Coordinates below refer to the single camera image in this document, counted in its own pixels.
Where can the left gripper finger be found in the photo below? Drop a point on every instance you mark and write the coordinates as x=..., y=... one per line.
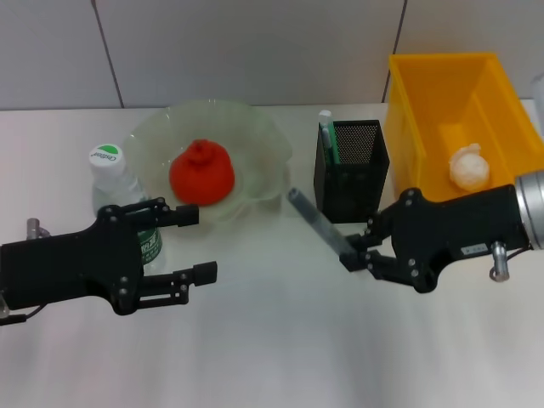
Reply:
x=204, y=273

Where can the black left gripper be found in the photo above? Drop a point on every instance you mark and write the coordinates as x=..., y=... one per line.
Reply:
x=64, y=268

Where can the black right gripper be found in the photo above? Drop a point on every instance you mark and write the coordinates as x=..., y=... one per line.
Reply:
x=446, y=229

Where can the orange fruit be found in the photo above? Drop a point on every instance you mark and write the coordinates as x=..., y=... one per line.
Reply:
x=202, y=174

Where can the grey marker pen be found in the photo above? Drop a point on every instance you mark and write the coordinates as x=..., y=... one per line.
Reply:
x=319, y=221

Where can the water bottle with green label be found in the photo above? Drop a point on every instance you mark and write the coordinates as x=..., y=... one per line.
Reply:
x=106, y=161

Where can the green utility knife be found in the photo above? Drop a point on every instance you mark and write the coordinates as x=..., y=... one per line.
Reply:
x=329, y=140

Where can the white paper ball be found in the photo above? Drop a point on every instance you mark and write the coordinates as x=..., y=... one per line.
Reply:
x=469, y=170

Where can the black mesh pen holder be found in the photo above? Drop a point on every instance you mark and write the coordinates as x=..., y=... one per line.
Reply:
x=353, y=191

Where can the clear glass fruit plate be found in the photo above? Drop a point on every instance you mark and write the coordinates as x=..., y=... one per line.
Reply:
x=263, y=140

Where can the yellow plastic storage bin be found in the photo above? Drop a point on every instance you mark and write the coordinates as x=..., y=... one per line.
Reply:
x=438, y=106

